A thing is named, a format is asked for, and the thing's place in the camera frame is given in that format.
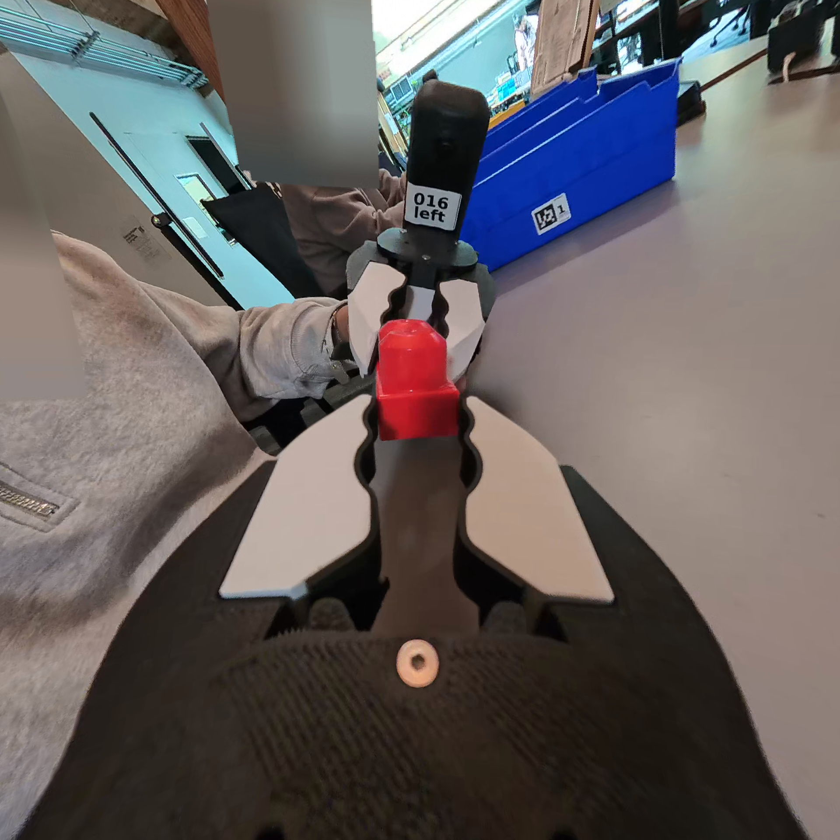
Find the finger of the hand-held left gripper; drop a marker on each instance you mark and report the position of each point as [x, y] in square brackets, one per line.
[466, 315]
[371, 308]

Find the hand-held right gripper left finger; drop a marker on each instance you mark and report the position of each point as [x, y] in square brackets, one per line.
[308, 518]

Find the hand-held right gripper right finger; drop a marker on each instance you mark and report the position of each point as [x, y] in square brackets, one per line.
[531, 518]

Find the red toy block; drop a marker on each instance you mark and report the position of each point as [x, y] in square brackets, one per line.
[417, 394]

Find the person's left forearm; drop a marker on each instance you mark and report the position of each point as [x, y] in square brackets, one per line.
[289, 348]

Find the black fabric chair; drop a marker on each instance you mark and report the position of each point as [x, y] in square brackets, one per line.
[262, 249]

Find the blue storage bin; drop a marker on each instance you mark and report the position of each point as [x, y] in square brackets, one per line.
[590, 144]

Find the brown cardboard sheet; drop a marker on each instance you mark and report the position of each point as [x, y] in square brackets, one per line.
[561, 46]

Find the black charging dock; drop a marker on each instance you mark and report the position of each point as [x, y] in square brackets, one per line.
[807, 39]

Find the wooden post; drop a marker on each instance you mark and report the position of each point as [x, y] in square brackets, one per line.
[190, 33]

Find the metal wall rail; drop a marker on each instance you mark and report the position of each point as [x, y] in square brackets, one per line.
[98, 52]

